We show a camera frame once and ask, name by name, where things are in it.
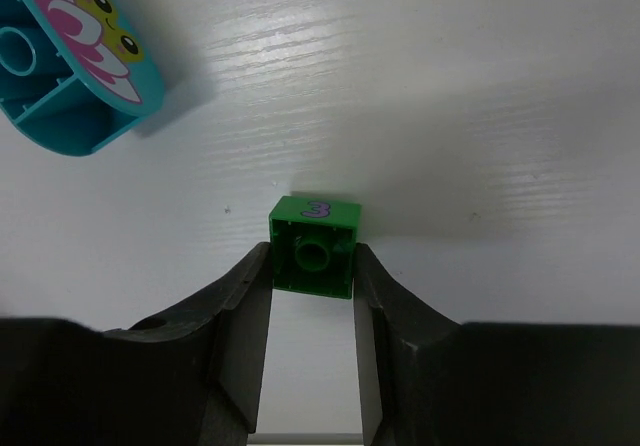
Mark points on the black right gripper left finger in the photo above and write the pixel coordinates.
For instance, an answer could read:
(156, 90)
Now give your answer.
(188, 375)

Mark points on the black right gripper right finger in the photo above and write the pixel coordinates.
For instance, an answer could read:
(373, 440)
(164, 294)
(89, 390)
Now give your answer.
(427, 380)

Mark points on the green lego brick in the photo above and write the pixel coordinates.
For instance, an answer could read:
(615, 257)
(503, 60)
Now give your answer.
(313, 243)

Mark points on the teal lego brick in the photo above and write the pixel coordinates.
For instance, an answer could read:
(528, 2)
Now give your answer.
(74, 74)

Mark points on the aluminium front rail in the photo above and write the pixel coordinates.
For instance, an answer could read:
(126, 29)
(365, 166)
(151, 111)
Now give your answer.
(334, 439)

